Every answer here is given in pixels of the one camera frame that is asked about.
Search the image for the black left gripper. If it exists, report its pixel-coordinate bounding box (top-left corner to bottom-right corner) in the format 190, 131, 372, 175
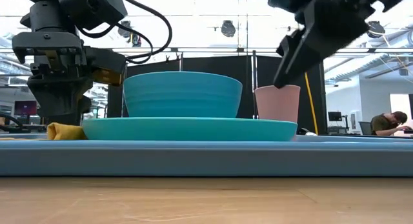
11, 30, 127, 126

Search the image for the blue plastic tray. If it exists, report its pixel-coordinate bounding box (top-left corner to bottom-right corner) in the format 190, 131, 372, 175
0, 133, 413, 178

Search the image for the black partition screen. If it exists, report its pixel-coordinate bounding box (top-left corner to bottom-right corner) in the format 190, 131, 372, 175
107, 55, 327, 136

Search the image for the yellow cable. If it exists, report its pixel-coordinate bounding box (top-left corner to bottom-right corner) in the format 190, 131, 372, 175
304, 71, 319, 136

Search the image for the black hanging spotlight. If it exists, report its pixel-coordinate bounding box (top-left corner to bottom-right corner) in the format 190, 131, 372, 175
367, 20, 387, 39
117, 20, 143, 48
220, 19, 237, 38

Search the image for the pink cup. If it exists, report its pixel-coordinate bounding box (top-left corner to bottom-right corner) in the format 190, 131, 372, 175
254, 84, 301, 124

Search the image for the small black monitor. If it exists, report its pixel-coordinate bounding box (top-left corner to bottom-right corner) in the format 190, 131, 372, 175
327, 111, 343, 123

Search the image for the blue bowl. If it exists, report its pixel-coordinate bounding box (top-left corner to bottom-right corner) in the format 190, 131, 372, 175
123, 70, 243, 119

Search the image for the person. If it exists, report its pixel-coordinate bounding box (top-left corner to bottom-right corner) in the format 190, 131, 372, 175
370, 110, 412, 137

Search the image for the dark computer monitor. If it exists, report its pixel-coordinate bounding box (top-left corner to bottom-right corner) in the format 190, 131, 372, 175
14, 100, 37, 117

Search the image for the long fluorescent light bar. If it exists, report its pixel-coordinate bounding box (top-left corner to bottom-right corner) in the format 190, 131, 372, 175
111, 46, 413, 54

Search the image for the grey office chair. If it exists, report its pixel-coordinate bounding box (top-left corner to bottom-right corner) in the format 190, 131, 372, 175
358, 121, 373, 136

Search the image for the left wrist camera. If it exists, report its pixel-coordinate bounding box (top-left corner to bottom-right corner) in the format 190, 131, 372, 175
57, 0, 128, 32

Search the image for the orange-yellow cloth napkin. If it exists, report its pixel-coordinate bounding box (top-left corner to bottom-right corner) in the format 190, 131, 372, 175
46, 121, 88, 141

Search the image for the teal plate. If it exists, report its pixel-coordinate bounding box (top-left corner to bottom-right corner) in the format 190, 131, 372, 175
81, 117, 299, 142

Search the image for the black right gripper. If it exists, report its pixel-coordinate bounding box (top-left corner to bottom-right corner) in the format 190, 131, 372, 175
267, 0, 383, 89

